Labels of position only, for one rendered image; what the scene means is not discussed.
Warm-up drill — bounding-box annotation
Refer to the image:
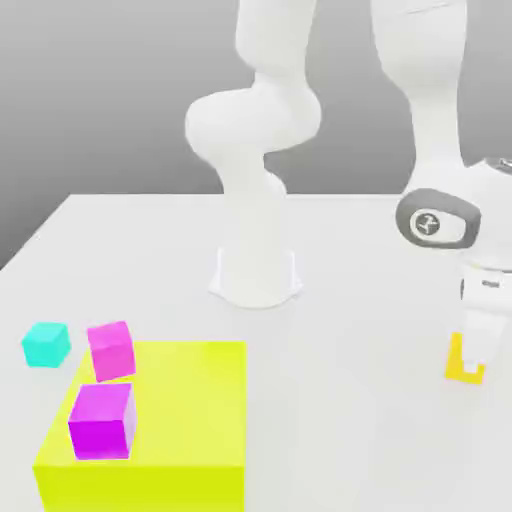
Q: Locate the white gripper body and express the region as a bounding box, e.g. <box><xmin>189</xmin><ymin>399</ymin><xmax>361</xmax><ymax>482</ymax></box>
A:
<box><xmin>458</xmin><ymin>270</ymin><xmax>512</xmax><ymax>316</ymax></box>

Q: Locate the small orange cube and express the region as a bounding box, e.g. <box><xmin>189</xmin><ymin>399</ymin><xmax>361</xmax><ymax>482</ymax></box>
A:
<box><xmin>444</xmin><ymin>331</ymin><xmax>487</xmax><ymax>386</ymax></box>

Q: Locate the small pink cube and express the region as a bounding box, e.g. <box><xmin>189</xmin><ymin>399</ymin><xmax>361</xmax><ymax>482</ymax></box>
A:
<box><xmin>86</xmin><ymin>320</ymin><xmax>138</xmax><ymax>384</ymax></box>

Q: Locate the small magenta cube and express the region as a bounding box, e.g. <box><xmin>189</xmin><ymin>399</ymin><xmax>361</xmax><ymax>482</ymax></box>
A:
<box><xmin>67</xmin><ymin>382</ymin><xmax>138</xmax><ymax>462</ymax></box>

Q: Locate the small cyan cube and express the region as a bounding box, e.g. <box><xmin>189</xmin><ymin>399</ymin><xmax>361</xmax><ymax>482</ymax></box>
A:
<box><xmin>20</xmin><ymin>321</ymin><xmax>73</xmax><ymax>370</ymax></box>

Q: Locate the large yellow box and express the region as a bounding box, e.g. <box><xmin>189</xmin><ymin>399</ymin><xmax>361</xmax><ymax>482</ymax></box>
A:
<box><xmin>32</xmin><ymin>340</ymin><xmax>248</xmax><ymax>512</ymax></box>

